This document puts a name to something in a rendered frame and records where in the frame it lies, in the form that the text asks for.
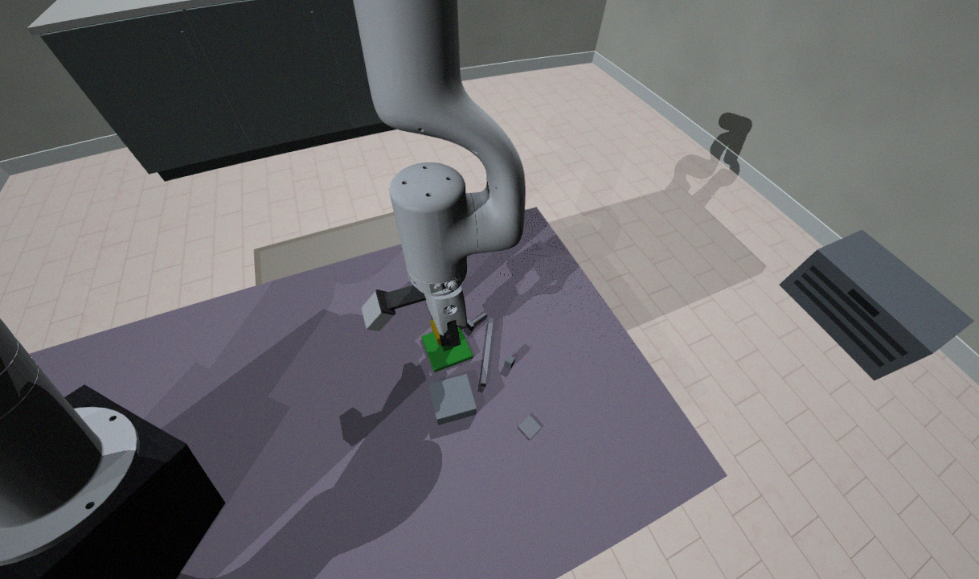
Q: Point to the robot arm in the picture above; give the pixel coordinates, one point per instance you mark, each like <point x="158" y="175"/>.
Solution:
<point x="57" y="474"/>

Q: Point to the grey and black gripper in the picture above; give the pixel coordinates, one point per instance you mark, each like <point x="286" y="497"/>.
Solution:
<point x="447" y="308"/>

